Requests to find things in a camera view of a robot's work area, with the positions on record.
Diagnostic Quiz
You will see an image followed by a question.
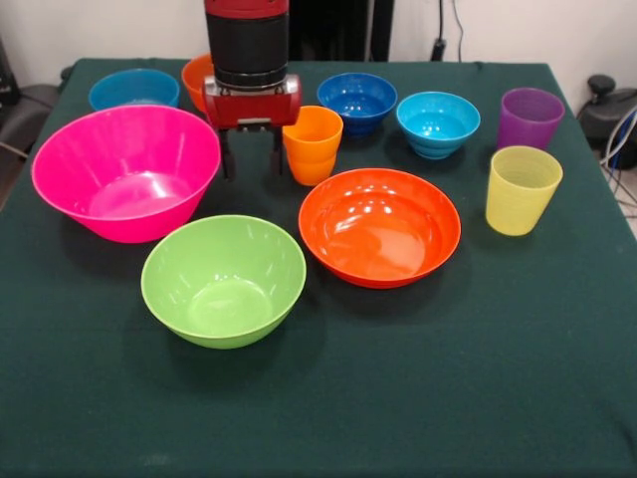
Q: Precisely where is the black floor device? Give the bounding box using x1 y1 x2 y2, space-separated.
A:
576 74 637 146

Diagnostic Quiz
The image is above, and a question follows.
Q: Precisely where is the black cable with plug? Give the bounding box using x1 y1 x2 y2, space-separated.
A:
430 0 448 63

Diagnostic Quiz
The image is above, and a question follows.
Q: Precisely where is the dark grey chair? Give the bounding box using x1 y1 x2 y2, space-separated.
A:
0 83 60 150

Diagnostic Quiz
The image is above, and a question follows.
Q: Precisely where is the light blue translucent bowl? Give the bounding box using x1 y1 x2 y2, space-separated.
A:
88 68 181 110

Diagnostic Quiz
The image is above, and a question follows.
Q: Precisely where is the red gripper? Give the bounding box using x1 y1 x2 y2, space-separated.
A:
201 74 304 181

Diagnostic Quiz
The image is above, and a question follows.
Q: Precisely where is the large pink plastic bowl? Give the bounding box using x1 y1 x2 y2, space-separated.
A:
31 104 223 245

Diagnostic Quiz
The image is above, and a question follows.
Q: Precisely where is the green plastic bowl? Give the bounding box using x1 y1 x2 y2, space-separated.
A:
140 214 308 351

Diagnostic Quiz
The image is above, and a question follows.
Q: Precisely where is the bundle of floor cables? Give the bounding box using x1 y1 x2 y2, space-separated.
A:
599 108 637 220

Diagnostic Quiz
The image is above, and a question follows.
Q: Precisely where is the yellow plastic cup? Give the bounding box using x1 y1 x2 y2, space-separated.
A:
485 144 564 237

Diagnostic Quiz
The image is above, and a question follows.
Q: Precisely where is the dark blue ribbed bowl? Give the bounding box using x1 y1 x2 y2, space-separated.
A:
317 72 399 138

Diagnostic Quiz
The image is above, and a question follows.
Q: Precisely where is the orange translucent bowl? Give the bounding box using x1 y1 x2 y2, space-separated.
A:
180 53 216 115

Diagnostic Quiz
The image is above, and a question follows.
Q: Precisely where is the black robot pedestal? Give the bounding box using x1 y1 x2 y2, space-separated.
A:
287 0 395 63

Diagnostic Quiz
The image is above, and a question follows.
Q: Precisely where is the orange plastic cup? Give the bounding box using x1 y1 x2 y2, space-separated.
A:
282 105 345 163
288 148 338 187

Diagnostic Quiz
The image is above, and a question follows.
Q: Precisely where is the red-orange shallow bowl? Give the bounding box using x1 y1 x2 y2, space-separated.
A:
298 166 463 289

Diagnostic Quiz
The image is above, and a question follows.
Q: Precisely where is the dark green table cloth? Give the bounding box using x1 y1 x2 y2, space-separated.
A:
0 58 637 478

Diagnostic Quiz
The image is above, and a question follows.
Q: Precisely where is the purple plastic cup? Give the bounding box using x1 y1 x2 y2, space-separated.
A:
497 87 566 152

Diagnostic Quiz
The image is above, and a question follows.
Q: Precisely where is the cyan ribbed bowl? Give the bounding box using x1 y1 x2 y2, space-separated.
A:
395 91 482 161

